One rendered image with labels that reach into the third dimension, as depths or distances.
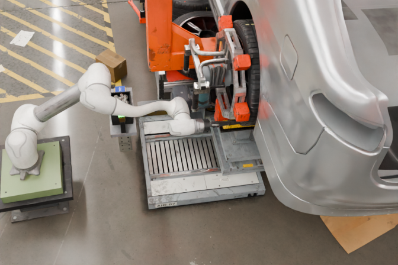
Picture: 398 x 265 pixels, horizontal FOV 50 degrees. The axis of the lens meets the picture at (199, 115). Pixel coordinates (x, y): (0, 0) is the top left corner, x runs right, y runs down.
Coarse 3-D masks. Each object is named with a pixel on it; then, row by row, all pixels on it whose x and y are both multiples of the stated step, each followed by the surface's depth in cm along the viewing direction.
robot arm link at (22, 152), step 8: (8, 136) 246; (16, 136) 245; (24, 136) 246; (32, 136) 253; (8, 144) 243; (16, 144) 242; (24, 144) 244; (32, 144) 250; (8, 152) 245; (16, 152) 244; (24, 152) 246; (32, 152) 251; (16, 160) 249; (24, 160) 250; (32, 160) 255; (24, 168) 256
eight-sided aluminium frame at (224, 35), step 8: (224, 32) 248; (232, 32) 248; (216, 40) 272; (224, 40) 272; (216, 48) 275; (232, 48) 238; (240, 48) 238; (216, 56) 281; (232, 56) 235; (232, 64) 238; (240, 72) 238; (240, 80) 240; (216, 88) 286; (224, 88) 286; (240, 88) 237; (224, 96) 283; (240, 96) 243; (232, 104) 247; (224, 112) 268; (232, 112) 249
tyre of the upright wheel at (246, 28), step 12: (240, 24) 246; (252, 24) 245; (240, 36) 246; (252, 36) 237; (252, 48) 234; (252, 60) 232; (252, 72) 232; (252, 84) 234; (228, 96) 291; (252, 96) 236; (252, 108) 240; (252, 120) 249
